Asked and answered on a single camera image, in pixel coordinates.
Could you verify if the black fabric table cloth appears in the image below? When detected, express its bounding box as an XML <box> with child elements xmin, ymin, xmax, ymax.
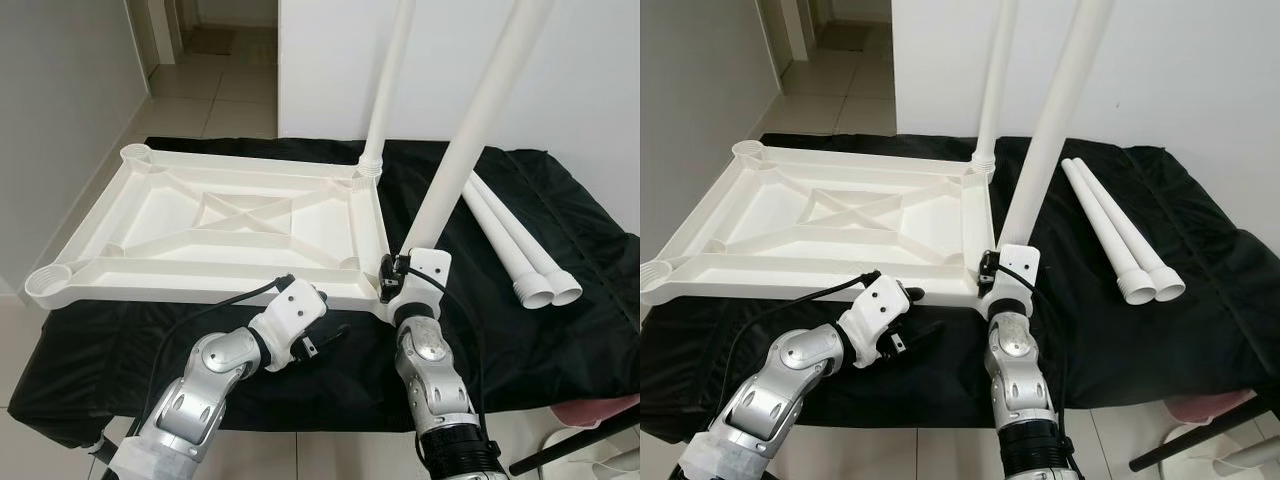
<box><xmin>8</xmin><ymin>135</ymin><xmax>641</xmax><ymax>446</ymax></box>
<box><xmin>640</xmin><ymin>132</ymin><xmax>1280</xmax><ymax>441</ymax></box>

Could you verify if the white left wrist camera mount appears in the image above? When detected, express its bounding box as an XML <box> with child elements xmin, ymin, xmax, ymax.
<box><xmin>250</xmin><ymin>278</ymin><xmax>326</xmax><ymax>371</ymax></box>
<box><xmin>838</xmin><ymin>275</ymin><xmax>906</xmax><ymax>369</ymax></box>

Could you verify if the pink round stool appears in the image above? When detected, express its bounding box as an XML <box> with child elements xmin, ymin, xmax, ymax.
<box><xmin>555</xmin><ymin>393</ymin><xmax>641</xmax><ymax>426</ymax></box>
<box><xmin>1165</xmin><ymin>390</ymin><xmax>1256</xmax><ymax>423</ymax></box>

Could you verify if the black metal pole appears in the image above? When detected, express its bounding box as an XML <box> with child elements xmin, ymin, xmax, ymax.
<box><xmin>510</xmin><ymin>408</ymin><xmax>641</xmax><ymax>476</ymax></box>
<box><xmin>1130</xmin><ymin>405</ymin><xmax>1280</xmax><ymax>471</ymax></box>

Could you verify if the white round floor fan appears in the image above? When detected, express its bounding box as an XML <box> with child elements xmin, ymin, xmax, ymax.
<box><xmin>540</xmin><ymin>425</ymin><xmax>641</xmax><ymax>480</ymax></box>
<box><xmin>1160</xmin><ymin>425</ymin><xmax>1280</xmax><ymax>480</ymax></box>

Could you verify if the white plastic table leg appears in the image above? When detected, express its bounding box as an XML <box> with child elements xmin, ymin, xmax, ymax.
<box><xmin>470</xmin><ymin>175</ymin><xmax>583</xmax><ymax>306</ymax></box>
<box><xmin>1073</xmin><ymin>157</ymin><xmax>1187</xmax><ymax>301</ymax></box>
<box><xmin>972</xmin><ymin>0</ymin><xmax>1020</xmax><ymax>173</ymax></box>
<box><xmin>997</xmin><ymin>0</ymin><xmax>1117</xmax><ymax>251</ymax></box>
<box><xmin>462</xmin><ymin>178</ymin><xmax>557</xmax><ymax>309</ymax></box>
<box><xmin>405</xmin><ymin>0</ymin><xmax>557</xmax><ymax>256</ymax></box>
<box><xmin>1060</xmin><ymin>158</ymin><xmax>1159</xmax><ymax>305</ymax></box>
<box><xmin>357</xmin><ymin>0</ymin><xmax>417</xmax><ymax>179</ymax></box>

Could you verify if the white plastic children table top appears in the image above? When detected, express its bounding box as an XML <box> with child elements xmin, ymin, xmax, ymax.
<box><xmin>24</xmin><ymin>143</ymin><xmax>401</xmax><ymax>323</ymax></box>
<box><xmin>640</xmin><ymin>140</ymin><xmax>996</xmax><ymax>309</ymax></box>

